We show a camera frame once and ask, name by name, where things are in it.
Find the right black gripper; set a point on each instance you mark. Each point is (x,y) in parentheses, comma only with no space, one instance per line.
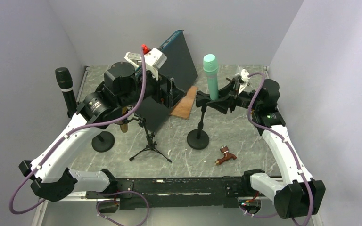
(230,101)

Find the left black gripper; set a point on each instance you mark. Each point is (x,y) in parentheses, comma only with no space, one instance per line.
(170,98)

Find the teal green microphone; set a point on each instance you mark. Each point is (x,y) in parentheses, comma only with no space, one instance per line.
(210,67)

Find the black round base mic stand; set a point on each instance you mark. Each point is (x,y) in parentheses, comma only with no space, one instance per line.
(197,138)

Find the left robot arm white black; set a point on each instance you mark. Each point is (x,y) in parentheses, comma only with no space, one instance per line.
(124,86)

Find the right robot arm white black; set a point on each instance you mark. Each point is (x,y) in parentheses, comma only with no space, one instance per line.
(298,194)

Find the gold microphone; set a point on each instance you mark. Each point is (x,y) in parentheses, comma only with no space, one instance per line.
(124,124)

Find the black stand with black microphone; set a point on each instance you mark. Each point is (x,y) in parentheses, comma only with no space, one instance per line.
(103,142)

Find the black microphone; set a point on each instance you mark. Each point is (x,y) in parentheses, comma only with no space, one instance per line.
(65,83)

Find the wooden board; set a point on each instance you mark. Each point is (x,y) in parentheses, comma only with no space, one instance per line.
(184,107)

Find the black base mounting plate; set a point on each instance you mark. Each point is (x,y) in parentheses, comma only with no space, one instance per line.
(225,191)

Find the blue network switch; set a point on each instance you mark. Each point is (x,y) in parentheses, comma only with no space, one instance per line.
(179,66)

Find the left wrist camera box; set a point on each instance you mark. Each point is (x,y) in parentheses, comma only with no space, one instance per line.
(154,60)

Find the white metal bracket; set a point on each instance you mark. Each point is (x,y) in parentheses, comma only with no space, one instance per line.
(134,59)

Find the black tripod shock mount stand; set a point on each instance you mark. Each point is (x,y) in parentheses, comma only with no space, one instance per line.
(151,144)

